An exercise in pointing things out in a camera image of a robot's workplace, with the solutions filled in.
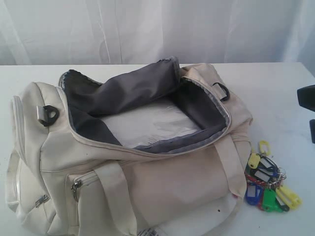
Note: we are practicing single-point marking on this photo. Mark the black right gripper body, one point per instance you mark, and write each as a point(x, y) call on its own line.
point(306, 99)

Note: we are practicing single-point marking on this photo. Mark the colourful key tag bunch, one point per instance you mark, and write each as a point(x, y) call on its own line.
point(265, 183)

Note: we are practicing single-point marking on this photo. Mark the cream fabric duffel bag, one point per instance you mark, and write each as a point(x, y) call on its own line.
point(74, 178)

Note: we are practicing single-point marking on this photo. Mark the clear plastic bag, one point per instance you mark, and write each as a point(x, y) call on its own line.
point(146, 125)

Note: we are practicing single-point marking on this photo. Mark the white paper label tag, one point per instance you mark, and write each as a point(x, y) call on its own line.
point(152, 231)

